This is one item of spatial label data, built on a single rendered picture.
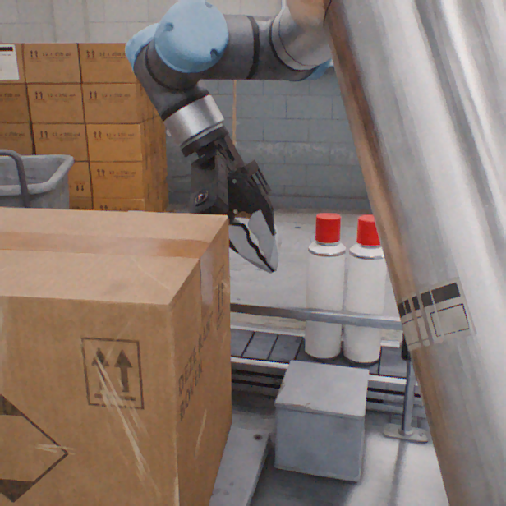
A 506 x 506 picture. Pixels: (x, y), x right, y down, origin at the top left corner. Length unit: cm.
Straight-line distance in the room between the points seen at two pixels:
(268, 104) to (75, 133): 185
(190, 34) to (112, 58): 318
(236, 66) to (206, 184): 15
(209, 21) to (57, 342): 39
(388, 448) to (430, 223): 54
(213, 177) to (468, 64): 51
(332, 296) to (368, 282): 5
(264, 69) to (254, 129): 439
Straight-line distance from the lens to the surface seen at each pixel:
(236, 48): 69
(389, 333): 84
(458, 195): 23
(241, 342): 85
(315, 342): 79
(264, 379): 80
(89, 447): 48
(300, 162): 510
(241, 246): 78
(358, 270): 75
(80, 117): 391
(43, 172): 324
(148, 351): 42
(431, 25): 26
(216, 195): 69
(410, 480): 70
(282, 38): 67
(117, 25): 539
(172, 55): 66
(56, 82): 395
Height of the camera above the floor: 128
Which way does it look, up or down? 19 degrees down
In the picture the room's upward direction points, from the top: straight up
